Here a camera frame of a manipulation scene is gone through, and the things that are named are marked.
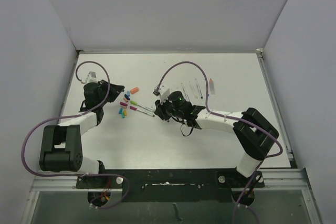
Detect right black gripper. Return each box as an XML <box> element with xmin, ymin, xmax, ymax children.
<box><xmin>156</xmin><ymin>94</ymin><xmax>184</xmax><ymax>121</ymax></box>

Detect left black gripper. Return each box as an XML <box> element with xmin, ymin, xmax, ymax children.
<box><xmin>97</xmin><ymin>80</ymin><xmax>124</xmax><ymax>107</ymax></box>

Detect orange marker cap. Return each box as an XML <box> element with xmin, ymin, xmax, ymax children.
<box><xmin>130</xmin><ymin>87</ymin><xmax>139</xmax><ymax>94</ymax></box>

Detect green capped pen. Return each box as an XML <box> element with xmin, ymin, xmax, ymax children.
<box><xmin>130</xmin><ymin>100</ymin><xmax>154</xmax><ymax>112</ymax></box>

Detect orange capped fat marker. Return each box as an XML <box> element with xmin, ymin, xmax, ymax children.
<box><xmin>209</xmin><ymin>78</ymin><xmax>215</xmax><ymax>94</ymax></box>

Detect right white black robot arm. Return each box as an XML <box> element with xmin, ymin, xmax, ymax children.
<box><xmin>153</xmin><ymin>90</ymin><xmax>279</xmax><ymax>187</ymax></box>

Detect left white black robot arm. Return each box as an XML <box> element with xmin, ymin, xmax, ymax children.
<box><xmin>39</xmin><ymin>80</ymin><xmax>125</xmax><ymax>188</ymax></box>

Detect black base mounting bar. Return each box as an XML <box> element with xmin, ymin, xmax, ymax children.
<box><xmin>76</xmin><ymin>168</ymin><xmax>265</xmax><ymax>207</ymax></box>

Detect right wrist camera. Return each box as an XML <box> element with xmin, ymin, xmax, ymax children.
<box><xmin>153</xmin><ymin>84</ymin><xmax>170</xmax><ymax>104</ymax></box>

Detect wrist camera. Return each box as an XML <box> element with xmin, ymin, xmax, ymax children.
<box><xmin>153</xmin><ymin>84</ymin><xmax>170</xmax><ymax>104</ymax></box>
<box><xmin>80</xmin><ymin>71</ymin><xmax>97</xmax><ymax>84</ymax></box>

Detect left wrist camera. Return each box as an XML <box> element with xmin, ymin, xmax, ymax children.
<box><xmin>80</xmin><ymin>71</ymin><xmax>97</xmax><ymax>84</ymax></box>

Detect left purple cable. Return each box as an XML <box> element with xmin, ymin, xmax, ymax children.
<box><xmin>20</xmin><ymin>61</ymin><xmax>131</xmax><ymax>210</ymax></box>

